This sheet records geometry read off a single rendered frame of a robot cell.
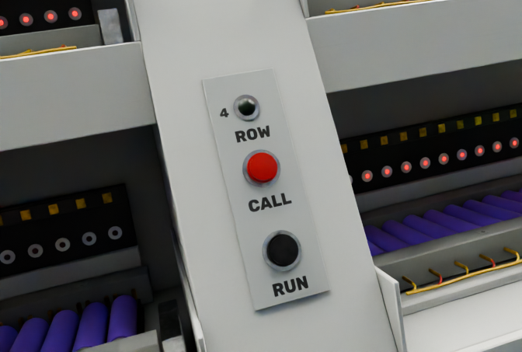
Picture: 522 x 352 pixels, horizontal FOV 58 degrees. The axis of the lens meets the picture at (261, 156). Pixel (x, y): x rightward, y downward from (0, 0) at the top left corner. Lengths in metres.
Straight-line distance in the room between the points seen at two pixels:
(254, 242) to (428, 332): 0.12
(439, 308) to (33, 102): 0.26
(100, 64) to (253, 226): 0.12
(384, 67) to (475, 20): 0.07
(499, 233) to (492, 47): 0.13
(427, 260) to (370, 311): 0.10
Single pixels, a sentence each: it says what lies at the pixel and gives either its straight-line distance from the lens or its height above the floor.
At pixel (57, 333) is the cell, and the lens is 0.35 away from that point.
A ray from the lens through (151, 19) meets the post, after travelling 0.27.
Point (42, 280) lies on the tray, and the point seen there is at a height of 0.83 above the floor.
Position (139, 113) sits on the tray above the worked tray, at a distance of 0.26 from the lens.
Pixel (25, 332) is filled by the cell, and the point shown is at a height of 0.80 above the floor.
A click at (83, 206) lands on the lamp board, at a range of 0.40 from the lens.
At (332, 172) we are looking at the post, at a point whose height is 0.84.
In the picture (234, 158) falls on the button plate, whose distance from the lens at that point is 0.24.
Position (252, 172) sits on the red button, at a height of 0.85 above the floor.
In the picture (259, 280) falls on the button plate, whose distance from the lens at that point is 0.24.
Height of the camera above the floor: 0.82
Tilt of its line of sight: 10 degrees up
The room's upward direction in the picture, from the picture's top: 14 degrees counter-clockwise
